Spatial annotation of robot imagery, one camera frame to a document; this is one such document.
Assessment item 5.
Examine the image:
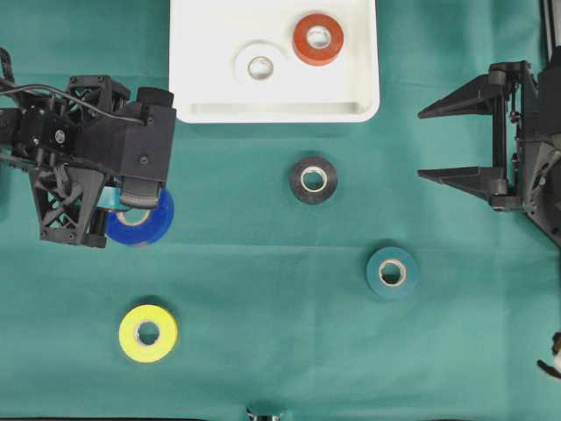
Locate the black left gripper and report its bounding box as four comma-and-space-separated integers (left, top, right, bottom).
11, 75, 131, 248

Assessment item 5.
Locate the black and white cable clip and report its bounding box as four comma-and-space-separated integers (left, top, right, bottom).
536, 332, 561, 380

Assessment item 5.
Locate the white plastic case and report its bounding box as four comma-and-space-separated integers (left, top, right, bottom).
169, 1, 380, 124

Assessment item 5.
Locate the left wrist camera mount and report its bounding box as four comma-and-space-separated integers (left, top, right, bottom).
75, 88, 176, 210

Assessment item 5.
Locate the white tape roll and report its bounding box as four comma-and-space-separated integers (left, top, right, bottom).
233, 41, 287, 85

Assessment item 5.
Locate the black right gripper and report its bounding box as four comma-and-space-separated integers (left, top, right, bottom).
416, 61, 561, 212

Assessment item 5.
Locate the orange tape roll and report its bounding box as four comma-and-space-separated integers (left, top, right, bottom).
293, 13, 344, 67

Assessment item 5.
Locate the blue tape roll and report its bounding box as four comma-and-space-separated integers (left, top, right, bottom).
106, 189, 174, 246

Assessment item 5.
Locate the teal green tape roll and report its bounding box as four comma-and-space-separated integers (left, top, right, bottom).
366, 246, 419, 300

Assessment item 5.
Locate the black tape roll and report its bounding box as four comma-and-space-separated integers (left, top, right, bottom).
289, 156, 337, 205

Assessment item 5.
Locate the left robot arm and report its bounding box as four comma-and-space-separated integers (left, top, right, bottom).
1, 50, 131, 248

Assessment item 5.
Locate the yellow tape roll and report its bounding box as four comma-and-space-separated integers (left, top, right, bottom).
118, 304, 179, 363

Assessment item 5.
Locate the green table cloth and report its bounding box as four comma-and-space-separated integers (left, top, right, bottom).
1, 1, 560, 420

